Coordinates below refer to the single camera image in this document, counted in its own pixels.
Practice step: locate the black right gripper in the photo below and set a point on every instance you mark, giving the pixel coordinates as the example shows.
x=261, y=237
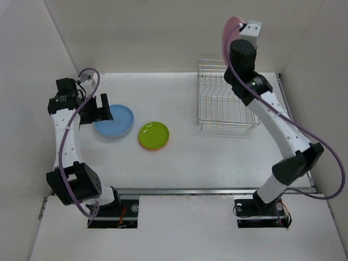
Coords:
x=253, y=46

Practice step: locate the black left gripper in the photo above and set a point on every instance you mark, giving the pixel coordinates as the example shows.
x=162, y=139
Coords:
x=98, y=113

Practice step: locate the light blue plate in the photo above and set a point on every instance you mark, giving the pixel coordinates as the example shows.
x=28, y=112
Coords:
x=114, y=138

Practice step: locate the pink plate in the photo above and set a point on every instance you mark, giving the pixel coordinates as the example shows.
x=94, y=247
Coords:
x=230, y=33

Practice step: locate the orange plate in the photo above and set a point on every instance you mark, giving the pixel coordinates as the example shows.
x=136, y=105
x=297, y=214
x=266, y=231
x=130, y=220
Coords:
x=152, y=148

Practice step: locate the green plate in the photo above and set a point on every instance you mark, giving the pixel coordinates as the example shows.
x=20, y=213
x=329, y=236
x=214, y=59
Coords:
x=154, y=133

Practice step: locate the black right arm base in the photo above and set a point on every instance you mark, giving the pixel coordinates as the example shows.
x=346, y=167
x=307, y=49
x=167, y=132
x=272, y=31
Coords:
x=252, y=215

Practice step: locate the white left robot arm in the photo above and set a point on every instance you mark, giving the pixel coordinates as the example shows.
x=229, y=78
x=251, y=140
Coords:
x=72, y=179

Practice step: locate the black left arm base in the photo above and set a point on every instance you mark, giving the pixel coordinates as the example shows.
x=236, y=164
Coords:
x=118, y=217

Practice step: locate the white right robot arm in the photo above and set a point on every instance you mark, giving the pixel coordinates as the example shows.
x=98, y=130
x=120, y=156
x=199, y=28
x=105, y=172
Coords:
x=253, y=89

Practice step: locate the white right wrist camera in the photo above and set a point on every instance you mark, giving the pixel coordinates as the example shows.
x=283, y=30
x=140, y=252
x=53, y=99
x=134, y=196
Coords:
x=250, y=32

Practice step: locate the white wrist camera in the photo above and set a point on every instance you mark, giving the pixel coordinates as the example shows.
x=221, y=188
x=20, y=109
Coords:
x=250, y=32
x=87, y=79

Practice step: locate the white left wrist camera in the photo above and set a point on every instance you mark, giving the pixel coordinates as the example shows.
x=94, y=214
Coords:
x=87, y=79

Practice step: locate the silver wire dish rack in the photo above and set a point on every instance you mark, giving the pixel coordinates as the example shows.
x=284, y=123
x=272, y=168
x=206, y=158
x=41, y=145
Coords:
x=218, y=108

